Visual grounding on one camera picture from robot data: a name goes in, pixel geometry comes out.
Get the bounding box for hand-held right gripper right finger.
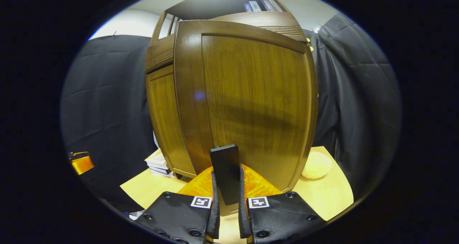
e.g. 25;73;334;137
238;164;327;244

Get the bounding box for wooden cabinet door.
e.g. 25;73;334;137
174;20;319;216
146;65;197;178

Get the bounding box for black backdrop cloth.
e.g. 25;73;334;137
60;13;402;212

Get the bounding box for cream round soft object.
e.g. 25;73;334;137
301;151;333;179

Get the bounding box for wooden double-door shoe cabinet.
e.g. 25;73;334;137
145;0;319;216

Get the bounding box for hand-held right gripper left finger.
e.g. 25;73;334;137
136;167;220;244

